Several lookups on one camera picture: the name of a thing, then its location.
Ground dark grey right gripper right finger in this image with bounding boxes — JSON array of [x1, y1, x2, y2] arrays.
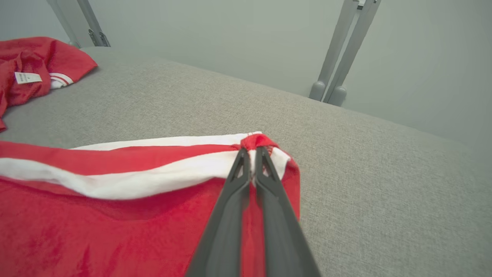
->
[[255, 146, 321, 277]]

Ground red basketball jersey white trim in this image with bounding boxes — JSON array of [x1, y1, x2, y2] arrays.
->
[[0, 37, 98, 133]]

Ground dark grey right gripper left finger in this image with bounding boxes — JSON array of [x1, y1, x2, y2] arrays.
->
[[186, 148, 252, 277]]

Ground grey metal frame stand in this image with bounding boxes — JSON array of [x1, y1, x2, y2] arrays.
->
[[46, 0, 111, 48]]

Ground red shorts with white band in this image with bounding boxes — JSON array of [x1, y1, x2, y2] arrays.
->
[[0, 132, 301, 277]]

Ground grey double metal post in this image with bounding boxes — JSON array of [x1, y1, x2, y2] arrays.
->
[[309, 0, 382, 107]]

